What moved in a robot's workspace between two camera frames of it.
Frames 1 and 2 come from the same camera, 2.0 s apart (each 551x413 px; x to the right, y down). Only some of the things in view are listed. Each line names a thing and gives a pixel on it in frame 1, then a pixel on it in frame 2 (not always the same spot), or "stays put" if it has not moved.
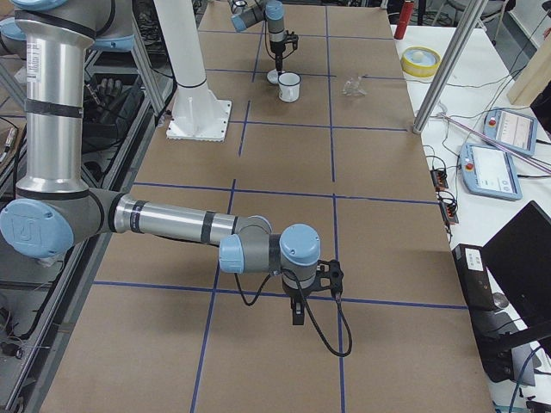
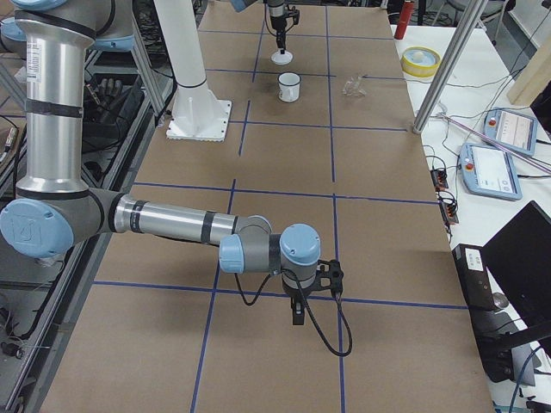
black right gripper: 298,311 stays put
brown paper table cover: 333,142 stays put
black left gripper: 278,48 to 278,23
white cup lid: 272,76 to 278,58
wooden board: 534,77 stays put
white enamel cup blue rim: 288,86 stays put
